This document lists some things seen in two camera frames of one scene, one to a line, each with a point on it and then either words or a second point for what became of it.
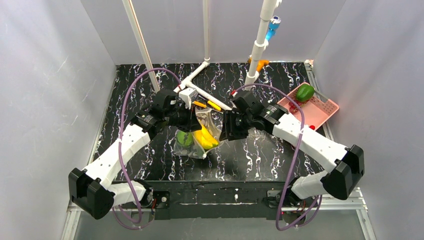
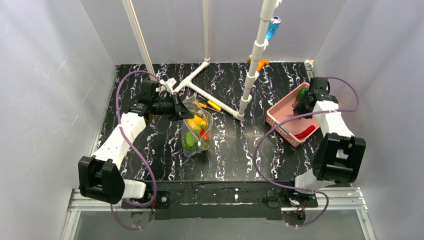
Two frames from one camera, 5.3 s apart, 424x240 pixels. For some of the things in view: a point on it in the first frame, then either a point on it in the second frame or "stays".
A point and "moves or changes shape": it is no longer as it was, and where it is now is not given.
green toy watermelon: (184, 139) moves or changes shape
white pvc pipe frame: (261, 44) stays
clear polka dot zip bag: (197, 142) moves or changes shape
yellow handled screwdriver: (214, 105) stays
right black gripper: (230, 124) → (301, 108)
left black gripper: (191, 118) → (178, 108)
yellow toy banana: (204, 143) moves or changes shape
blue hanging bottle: (273, 26) stays
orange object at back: (260, 63) stays
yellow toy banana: (209, 136) moves or changes shape
